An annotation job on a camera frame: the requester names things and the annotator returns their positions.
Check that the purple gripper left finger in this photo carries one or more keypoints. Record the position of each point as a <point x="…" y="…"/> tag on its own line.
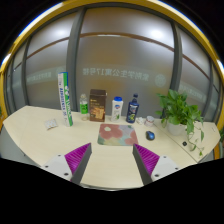
<point x="71" y="166"/>

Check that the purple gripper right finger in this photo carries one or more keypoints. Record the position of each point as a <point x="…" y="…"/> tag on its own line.
<point x="151" y="166"/>

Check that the dark blue computer mouse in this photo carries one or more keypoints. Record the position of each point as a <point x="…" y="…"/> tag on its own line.
<point x="150" y="135"/>

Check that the floral mouse pad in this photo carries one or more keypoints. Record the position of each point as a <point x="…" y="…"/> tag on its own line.
<point x="117" y="135"/>

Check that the small white jar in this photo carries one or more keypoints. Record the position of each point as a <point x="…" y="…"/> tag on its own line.
<point x="149" y="122"/>

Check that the small white crumpled object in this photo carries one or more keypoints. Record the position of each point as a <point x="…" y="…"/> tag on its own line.
<point x="140" y="120"/>

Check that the white tissue packet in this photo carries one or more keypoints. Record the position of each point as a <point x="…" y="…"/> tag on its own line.
<point x="50" y="124"/>

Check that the clear green-label water bottle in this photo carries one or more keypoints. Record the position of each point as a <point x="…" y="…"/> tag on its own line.
<point x="84" y="107"/>

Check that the dark blue shampoo bottle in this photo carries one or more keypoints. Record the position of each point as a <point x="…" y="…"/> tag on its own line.
<point x="132" y="109"/>

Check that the green potted plant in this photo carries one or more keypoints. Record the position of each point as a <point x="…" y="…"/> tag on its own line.
<point x="176" y="111"/>

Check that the white blue-cap lotion bottle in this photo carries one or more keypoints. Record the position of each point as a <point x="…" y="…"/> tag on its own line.
<point x="117" y="104"/>

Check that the brown paper box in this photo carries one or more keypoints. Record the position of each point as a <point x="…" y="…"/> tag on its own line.
<point x="97" y="105"/>

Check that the green white shuttlecock tube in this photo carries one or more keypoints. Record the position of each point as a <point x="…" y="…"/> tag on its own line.
<point x="63" y="89"/>

